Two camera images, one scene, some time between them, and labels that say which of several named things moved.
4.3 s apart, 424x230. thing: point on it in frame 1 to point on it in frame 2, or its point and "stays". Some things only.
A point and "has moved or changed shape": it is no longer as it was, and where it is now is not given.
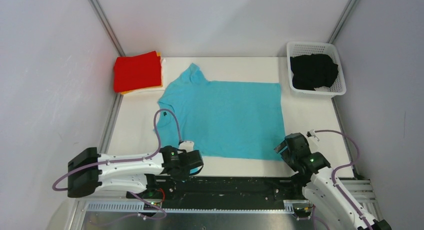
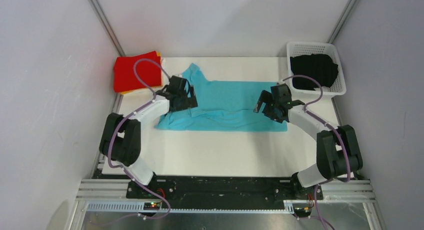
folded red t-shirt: (136, 72) stays
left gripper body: (185, 173) to (182, 95)
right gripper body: (289, 157) to (278, 119)
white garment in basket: (322, 89) stays
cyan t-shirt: (233, 120) has moved or changed shape
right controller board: (304, 212) stays
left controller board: (148, 207) stays
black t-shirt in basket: (309, 72) stays
